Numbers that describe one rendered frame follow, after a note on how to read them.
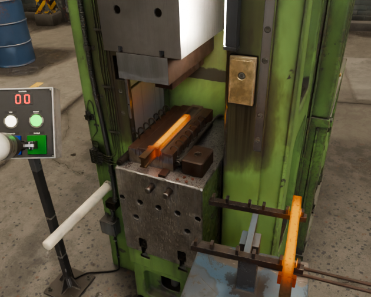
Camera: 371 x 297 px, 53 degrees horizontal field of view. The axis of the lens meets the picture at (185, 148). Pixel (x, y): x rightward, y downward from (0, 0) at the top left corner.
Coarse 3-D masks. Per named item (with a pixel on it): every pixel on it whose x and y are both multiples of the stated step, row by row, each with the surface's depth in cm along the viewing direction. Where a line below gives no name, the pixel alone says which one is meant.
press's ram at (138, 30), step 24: (120, 0) 117; (144, 0) 114; (168, 0) 110; (192, 0) 117; (216, 0) 136; (120, 24) 122; (144, 24) 118; (168, 24) 114; (192, 24) 121; (216, 24) 140; (120, 48) 128; (144, 48) 122; (168, 48) 118; (192, 48) 125
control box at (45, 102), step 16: (0, 96) 146; (16, 96) 146; (32, 96) 146; (48, 96) 146; (0, 112) 146; (16, 112) 146; (32, 112) 146; (48, 112) 146; (0, 128) 146; (16, 128) 146; (32, 128) 146; (48, 128) 146; (48, 144) 146
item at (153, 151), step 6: (186, 114) 165; (180, 120) 160; (186, 120) 162; (174, 126) 156; (180, 126) 157; (168, 132) 152; (174, 132) 153; (162, 138) 147; (168, 138) 149; (156, 144) 144; (162, 144) 144; (150, 150) 138; (156, 150) 140; (144, 156) 135; (150, 156) 139; (156, 156) 142; (144, 162) 136; (150, 162) 139
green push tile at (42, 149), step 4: (28, 136) 146; (32, 136) 145; (36, 136) 145; (40, 136) 145; (44, 136) 145; (28, 140) 146; (32, 140) 146; (36, 140) 146; (40, 140) 146; (44, 140) 145; (40, 144) 146; (44, 144) 146; (36, 148) 146; (40, 148) 146; (44, 148) 146; (28, 152) 146; (32, 152) 146; (36, 152) 146; (40, 152) 146; (44, 152) 146
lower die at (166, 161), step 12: (180, 108) 174; (204, 108) 173; (168, 120) 164; (192, 120) 163; (156, 132) 156; (180, 132) 155; (132, 144) 150; (144, 144) 147; (168, 144) 147; (180, 144) 146; (132, 156) 149; (168, 156) 141; (168, 168) 144
